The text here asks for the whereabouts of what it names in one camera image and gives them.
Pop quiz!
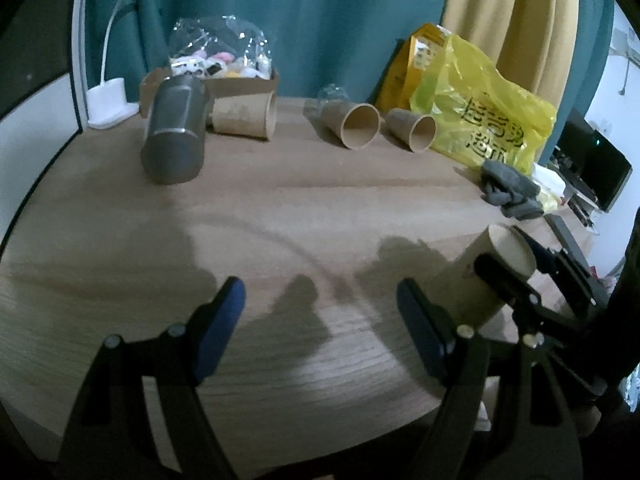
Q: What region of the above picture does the black flat bar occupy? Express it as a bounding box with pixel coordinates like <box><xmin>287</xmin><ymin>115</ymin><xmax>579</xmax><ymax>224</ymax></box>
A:
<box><xmin>544</xmin><ymin>213</ymin><xmax>590</xmax><ymax>262</ymax></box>

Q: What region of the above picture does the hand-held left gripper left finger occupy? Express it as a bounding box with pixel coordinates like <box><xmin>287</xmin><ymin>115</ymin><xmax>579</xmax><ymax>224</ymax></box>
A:
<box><xmin>59</xmin><ymin>276</ymin><xmax>247</xmax><ymax>480</ymax></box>

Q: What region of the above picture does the black monitor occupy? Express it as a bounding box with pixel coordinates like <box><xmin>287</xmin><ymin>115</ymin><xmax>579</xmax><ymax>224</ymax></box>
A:
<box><xmin>556</xmin><ymin>107</ymin><xmax>634</xmax><ymax>214</ymax></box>

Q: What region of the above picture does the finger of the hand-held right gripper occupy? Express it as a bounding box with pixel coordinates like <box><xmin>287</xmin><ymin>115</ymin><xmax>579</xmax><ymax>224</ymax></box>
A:
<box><xmin>474</xmin><ymin>253</ymin><xmax>603</xmax><ymax>333</ymax></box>
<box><xmin>512</xmin><ymin>226</ymin><xmax>598</xmax><ymax>306</ymax></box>

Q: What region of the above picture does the yellow plastic bag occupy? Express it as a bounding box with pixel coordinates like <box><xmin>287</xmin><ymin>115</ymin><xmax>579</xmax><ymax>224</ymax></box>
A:
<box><xmin>409</xmin><ymin>33</ymin><xmax>558</xmax><ymax>177</ymax></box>

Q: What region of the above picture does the crumpled clear plastic wrap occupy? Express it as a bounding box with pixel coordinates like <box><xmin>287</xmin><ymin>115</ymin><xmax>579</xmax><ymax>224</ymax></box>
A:
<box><xmin>303</xmin><ymin>83</ymin><xmax>352</xmax><ymax>117</ymax></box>

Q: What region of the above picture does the white desk lamp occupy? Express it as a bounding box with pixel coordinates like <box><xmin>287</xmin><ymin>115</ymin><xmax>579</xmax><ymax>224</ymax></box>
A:
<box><xmin>86</xmin><ymin>0</ymin><xmax>180</xmax><ymax>130</ymax></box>

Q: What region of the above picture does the grey metal bottle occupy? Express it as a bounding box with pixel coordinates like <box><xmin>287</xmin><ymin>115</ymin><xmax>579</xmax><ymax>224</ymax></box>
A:
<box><xmin>139</xmin><ymin>74</ymin><xmax>209</xmax><ymax>186</ymax></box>

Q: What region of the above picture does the orange paper package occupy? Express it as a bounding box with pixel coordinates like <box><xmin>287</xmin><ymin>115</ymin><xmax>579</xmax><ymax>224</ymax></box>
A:
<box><xmin>374</xmin><ymin>23</ymin><xmax>453</xmax><ymax>114</ymax></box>

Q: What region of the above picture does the grey glove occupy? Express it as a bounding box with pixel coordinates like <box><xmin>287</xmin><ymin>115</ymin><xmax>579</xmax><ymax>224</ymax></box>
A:
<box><xmin>479</xmin><ymin>158</ymin><xmax>544</xmax><ymax>220</ymax></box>

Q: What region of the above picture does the brown paper cup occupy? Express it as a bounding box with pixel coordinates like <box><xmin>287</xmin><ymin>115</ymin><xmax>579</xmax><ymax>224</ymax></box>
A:
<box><xmin>320</xmin><ymin>101</ymin><xmax>381</xmax><ymax>151</ymax></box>
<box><xmin>385</xmin><ymin>108</ymin><xmax>439</xmax><ymax>154</ymax></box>
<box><xmin>431</xmin><ymin>223</ymin><xmax>539</xmax><ymax>329</ymax></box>
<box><xmin>212</xmin><ymin>91</ymin><xmax>278</xmax><ymax>141</ymax></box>

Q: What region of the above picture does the yellow curtain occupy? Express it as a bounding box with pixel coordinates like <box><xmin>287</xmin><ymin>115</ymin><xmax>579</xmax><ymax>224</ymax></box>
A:
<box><xmin>442</xmin><ymin>0</ymin><xmax>582</xmax><ymax>111</ymax></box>

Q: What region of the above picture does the clear bag of toys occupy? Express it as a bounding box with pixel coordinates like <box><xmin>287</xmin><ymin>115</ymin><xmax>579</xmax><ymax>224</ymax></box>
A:
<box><xmin>168</xmin><ymin>15</ymin><xmax>274</xmax><ymax>80</ymax></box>

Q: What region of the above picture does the cardboard box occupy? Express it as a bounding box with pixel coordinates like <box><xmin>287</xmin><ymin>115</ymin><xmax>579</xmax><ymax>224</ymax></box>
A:
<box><xmin>138</xmin><ymin>66</ymin><xmax>280</xmax><ymax>117</ymax></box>

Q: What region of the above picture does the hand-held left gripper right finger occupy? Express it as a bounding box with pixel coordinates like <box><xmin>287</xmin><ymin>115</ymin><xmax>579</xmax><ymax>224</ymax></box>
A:
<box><xmin>397</xmin><ymin>278</ymin><xmax>607</xmax><ymax>480</ymax></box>

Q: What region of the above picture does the teal curtain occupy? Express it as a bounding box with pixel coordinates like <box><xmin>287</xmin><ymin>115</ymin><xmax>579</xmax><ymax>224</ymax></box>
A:
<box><xmin>80</xmin><ymin>0</ymin><xmax>617</xmax><ymax>166</ymax></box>

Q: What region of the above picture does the white tissue paper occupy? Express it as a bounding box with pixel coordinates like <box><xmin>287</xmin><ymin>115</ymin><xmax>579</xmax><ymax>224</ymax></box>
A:
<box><xmin>531</xmin><ymin>162</ymin><xmax>567</xmax><ymax>212</ymax></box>

